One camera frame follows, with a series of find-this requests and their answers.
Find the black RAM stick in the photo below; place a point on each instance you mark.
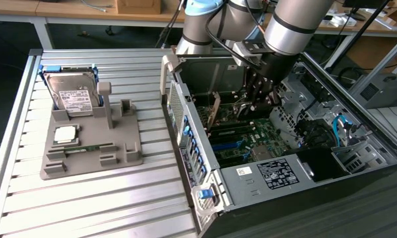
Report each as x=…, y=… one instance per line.
x=231, y=133

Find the hard disk in blue carrier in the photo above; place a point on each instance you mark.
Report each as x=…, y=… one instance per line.
x=71, y=86

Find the grey computer tower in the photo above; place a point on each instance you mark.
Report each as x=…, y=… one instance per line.
x=384, y=91

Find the black open PC case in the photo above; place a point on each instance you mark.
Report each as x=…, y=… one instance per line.
x=318, y=210

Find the blue expansion slot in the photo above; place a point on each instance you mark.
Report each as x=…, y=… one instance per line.
x=226, y=146

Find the CPU chip with silver lid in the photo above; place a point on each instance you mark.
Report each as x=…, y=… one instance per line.
x=66, y=136

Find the white box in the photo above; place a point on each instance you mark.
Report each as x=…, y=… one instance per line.
x=343, y=22

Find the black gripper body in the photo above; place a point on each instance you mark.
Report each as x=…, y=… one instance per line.
x=278, y=67

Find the green motherboard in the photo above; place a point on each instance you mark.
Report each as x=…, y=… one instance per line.
x=272, y=131

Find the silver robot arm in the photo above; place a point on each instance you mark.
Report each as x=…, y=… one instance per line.
x=284, y=32

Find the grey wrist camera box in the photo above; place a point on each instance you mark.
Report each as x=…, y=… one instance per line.
x=251, y=48

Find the graphics card with metal bracket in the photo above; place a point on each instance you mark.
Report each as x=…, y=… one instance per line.
x=214, y=109

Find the grey metal disk bay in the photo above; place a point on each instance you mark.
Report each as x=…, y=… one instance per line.
x=358, y=158

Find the blue case latch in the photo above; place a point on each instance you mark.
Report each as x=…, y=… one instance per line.
x=206, y=194

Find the wooden desk with grey frame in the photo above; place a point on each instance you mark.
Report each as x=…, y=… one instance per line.
x=20, y=10

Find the brown cardboard box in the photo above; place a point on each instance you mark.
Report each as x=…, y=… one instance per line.
x=138, y=6

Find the black slanted pole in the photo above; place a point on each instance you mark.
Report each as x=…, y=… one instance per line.
x=358, y=34

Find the grey parts rack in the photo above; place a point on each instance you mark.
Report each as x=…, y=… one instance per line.
x=92, y=136

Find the perforated metal drive cage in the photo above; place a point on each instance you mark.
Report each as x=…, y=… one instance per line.
x=288, y=116

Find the grey power supply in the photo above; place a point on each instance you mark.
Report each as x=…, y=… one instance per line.
x=238, y=188

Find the green RAM stick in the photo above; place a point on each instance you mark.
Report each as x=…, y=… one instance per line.
x=86, y=149

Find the aluminium slat table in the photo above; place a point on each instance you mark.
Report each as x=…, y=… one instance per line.
x=103, y=203

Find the black monitor with stand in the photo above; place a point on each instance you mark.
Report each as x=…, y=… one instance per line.
x=356, y=15

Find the grey chipset heat sink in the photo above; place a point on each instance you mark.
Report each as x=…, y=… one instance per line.
x=262, y=153

